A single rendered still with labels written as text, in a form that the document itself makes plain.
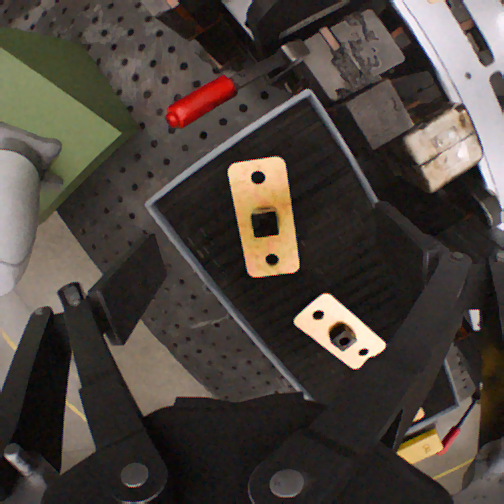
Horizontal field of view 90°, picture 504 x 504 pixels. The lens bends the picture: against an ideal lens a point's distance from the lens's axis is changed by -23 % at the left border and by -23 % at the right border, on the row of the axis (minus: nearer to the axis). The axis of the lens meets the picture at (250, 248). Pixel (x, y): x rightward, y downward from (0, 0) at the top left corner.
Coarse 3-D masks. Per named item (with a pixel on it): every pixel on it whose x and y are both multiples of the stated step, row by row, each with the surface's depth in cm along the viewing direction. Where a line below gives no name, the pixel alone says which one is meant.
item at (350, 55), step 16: (352, 16) 23; (368, 16) 23; (320, 32) 24; (336, 32) 24; (352, 32) 23; (368, 32) 23; (384, 32) 23; (320, 48) 25; (336, 48) 25; (352, 48) 24; (368, 48) 24; (384, 48) 24; (304, 64) 26; (320, 64) 25; (336, 64) 25; (352, 64) 25; (368, 64) 24; (384, 64) 24; (288, 80) 52; (304, 80) 31; (320, 80) 26; (336, 80) 26; (352, 80) 25; (368, 80) 25; (320, 96) 30; (336, 96) 26
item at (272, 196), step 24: (240, 168) 21; (264, 168) 21; (240, 192) 22; (264, 192) 22; (288, 192) 21; (240, 216) 22; (264, 216) 21; (288, 216) 22; (264, 240) 23; (288, 240) 23; (264, 264) 24; (288, 264) 23
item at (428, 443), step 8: (432, 432) 32; (408, 440) 34; (416, 440) 33; (424, 440) 32; (432, 440) 32; (440, 440) 33; (400, 448) 33; (408, 448) 33; (416, 448) 33; (424, 448) 33; (432, 448) 33; (440, 448) 33; (408, 456) 34; (416, 456) 34; (424, 456) 34
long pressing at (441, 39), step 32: (416, 0) 26; (480, 0) 24; (416, 32) 28; (448, 32) 28; (480, 32) 27; (448, 64) 29; (480, 64) 28; (448, 96) 31; (480, 96) 30; (480, 128) 32
